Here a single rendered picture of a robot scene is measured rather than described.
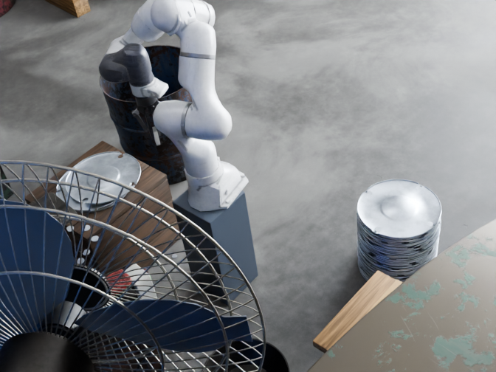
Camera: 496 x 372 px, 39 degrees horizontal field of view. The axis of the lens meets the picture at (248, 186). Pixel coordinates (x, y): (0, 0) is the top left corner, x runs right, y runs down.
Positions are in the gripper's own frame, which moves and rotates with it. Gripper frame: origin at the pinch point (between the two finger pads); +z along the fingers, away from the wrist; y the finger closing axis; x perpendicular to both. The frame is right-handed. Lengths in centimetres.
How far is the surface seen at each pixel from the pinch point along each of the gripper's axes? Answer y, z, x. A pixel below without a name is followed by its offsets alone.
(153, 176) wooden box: 5.4, 13.3, 5.9
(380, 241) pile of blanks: -59, 21, 66
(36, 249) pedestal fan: 33, -95, 138
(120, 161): 15.1, 11.5, -6.3
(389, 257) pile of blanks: -62, 29, 68
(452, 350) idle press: 6, -126, 191
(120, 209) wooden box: 20.9, 13.3, 17.9
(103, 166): 21.9, 11.0, -5.7
